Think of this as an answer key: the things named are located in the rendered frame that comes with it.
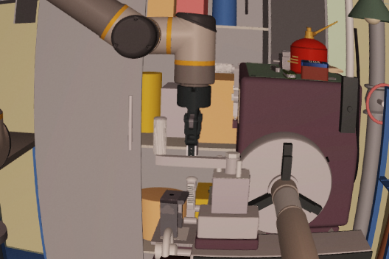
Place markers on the blue framed beige panel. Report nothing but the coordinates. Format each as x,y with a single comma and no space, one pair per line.
16,74

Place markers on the black cover plate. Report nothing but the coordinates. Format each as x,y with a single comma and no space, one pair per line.
349,104

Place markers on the dark grey shelf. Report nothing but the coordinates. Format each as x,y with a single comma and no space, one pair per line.
22,142

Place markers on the wooden stick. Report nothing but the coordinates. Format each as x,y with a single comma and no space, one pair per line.
335,70

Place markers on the yellow cylinder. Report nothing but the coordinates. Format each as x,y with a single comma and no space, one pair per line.
151,101

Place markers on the blue ladder frame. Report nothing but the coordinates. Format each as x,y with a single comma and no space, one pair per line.
381,180

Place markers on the white lathe chuck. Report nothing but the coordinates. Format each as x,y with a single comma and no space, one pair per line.
261,165

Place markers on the white tumbler lever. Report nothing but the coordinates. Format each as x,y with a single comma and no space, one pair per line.
235,98

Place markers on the maroon lathe body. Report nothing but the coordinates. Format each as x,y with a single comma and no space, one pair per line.
291,107

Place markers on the grey cupboard with shelves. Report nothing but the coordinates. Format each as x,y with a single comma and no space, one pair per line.
88,119

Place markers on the green shaded lamp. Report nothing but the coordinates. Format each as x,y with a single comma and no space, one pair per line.
367,5

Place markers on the blue cylinder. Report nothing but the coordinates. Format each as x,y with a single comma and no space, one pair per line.
224,1

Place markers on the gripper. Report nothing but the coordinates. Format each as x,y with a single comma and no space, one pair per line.
194,96

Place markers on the red and blue box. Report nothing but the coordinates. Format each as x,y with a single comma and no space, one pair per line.
314,72

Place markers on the grey pipe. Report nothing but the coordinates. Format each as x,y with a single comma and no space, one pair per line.
375,58

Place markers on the dark grey tool holder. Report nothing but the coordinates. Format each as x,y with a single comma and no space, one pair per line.
170,210

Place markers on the white cloth bundle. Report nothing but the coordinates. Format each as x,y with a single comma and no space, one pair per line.
225,67

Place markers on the white compound slide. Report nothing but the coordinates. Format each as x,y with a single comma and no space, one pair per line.
228,225

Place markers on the red oil can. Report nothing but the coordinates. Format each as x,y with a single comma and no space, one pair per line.
307,49

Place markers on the dark chuck jaw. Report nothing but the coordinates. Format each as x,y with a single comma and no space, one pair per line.
287,162
259,201
310,204

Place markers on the brown round workpiece bar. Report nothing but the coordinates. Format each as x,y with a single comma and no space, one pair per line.
293,225

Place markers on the tan drum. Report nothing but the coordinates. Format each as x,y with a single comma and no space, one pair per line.
150,213

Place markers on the large orange box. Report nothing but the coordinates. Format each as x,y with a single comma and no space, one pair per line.
221,110

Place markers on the green mat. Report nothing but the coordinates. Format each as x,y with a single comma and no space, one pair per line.
258,71

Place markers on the dark grey square box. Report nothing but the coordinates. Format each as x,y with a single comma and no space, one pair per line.
26,10

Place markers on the red valve handwheel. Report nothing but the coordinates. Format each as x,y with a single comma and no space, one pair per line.
369,104

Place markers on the white toolpost block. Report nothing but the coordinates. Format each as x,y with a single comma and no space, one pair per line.
230,192

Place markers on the yellow box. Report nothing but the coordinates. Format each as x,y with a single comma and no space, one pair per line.
203,193

